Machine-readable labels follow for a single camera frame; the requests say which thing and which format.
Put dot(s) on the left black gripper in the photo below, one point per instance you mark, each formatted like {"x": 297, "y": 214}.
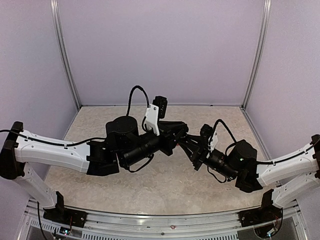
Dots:
{"x": 171, "y": 128}

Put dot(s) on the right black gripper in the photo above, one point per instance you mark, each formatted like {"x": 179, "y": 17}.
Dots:
{"x": 198, "y": 157}

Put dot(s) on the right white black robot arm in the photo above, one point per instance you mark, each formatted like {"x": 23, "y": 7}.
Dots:
{"x": 241, "y": 165}

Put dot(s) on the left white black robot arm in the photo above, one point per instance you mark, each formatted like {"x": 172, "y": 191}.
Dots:
{"x": 122, "y": 147}

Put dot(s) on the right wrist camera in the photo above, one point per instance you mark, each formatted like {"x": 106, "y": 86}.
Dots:
{"x": 209, "y": 137}

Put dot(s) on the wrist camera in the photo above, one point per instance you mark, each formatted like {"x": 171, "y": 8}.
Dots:
{"x": 154, "y": 112}
{"x": 209, "y": 137}

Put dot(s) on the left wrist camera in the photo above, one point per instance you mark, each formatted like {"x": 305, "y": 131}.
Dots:
{"x": 154, "y": 112}

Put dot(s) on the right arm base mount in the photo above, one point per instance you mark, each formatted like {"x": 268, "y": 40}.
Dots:
{"x": 259, "y": 215}

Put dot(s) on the front aluminium rail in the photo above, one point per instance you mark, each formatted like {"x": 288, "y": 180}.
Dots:
{"x": 100, "y": 225}

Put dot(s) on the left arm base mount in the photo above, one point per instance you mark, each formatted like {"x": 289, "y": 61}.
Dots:
{"x": 67, "y": 216}

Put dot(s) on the right aluminium frame post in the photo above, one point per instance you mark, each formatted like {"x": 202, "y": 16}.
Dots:
{"x": 258, "y": 53}

